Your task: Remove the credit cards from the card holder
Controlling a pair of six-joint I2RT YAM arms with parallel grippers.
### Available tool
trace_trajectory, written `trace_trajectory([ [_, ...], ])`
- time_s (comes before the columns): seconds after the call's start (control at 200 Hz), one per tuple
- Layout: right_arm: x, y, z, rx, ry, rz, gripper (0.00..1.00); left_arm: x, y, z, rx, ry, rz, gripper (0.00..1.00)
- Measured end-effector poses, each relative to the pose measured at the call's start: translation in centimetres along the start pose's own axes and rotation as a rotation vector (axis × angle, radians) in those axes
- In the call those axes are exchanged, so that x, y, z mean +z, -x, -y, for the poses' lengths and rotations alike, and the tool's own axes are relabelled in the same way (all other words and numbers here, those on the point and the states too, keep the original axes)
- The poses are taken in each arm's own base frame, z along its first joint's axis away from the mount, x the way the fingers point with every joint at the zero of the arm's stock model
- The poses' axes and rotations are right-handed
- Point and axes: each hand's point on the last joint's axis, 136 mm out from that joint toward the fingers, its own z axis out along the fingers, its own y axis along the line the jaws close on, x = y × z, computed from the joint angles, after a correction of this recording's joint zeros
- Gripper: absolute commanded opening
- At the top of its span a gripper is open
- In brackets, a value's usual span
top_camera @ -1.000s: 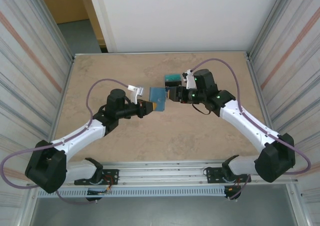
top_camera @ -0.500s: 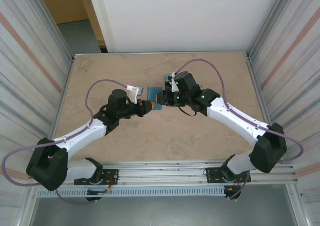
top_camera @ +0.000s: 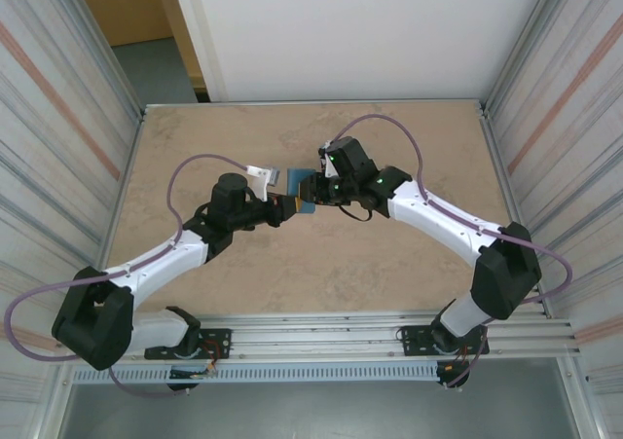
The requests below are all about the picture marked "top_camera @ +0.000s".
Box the blue card holder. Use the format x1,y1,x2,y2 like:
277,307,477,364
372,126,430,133
286,166,318,217

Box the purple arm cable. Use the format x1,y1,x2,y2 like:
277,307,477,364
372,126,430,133
3,153,252,398
328,113,574,390

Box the translucent enclosure side panel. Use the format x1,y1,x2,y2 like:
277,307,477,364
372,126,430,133
0,0,148,439
478,0,623,439

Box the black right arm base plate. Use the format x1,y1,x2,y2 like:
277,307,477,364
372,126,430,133
400,324,489,358

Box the red black wire bundle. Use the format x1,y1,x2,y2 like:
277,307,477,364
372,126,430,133
440,345,477,380
197,339,231,379

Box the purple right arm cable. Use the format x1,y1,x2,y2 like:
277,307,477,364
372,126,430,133
328,113,574,390

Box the thin black right gripper cable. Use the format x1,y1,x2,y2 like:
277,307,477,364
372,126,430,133
337,200,375,225

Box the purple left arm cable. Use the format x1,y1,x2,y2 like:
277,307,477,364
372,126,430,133
3,153,252,398

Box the slotted grey cable duct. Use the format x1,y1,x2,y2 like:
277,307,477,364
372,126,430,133
71,363,439,385

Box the aluminium mounting rail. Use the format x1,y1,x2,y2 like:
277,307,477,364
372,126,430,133
55,311,583,363

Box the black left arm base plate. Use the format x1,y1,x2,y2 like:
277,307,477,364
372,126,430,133
144,328,233,361

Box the tan wooden door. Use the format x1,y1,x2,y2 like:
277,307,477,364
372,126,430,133
70,0,206,103

